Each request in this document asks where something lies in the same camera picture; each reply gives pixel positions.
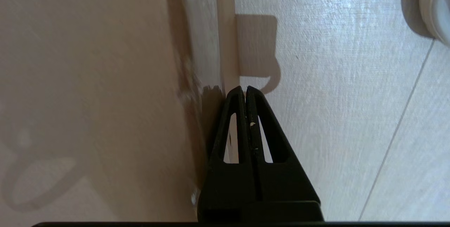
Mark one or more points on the white mesh sneaker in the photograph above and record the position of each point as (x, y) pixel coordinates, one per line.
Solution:
(439, 2)

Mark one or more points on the brown cardboard shoe box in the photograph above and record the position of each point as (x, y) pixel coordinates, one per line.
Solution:
(88, 79)

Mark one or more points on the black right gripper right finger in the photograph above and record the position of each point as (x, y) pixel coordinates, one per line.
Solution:
(288, 188)

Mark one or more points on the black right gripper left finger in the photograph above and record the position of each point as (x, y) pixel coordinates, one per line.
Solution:
(225, 192)

